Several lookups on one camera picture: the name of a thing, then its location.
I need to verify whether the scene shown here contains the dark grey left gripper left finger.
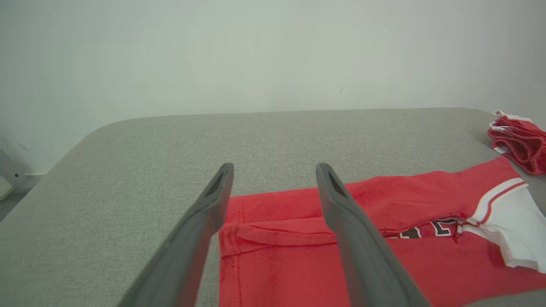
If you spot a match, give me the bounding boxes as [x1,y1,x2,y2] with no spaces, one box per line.
[117,162,235,307]

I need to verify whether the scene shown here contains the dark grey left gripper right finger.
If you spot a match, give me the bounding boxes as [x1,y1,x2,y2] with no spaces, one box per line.
[315,162,432,307]

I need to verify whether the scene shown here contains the red jersey with white sleeves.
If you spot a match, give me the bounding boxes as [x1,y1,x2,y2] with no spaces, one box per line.
[218,156,546,307]

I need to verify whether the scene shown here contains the red Bulls 23 shorts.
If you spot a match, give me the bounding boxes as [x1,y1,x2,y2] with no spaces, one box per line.
[487,110,546,177]

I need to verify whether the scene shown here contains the dark floor object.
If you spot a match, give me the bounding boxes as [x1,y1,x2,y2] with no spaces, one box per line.
[0,148,44,201]

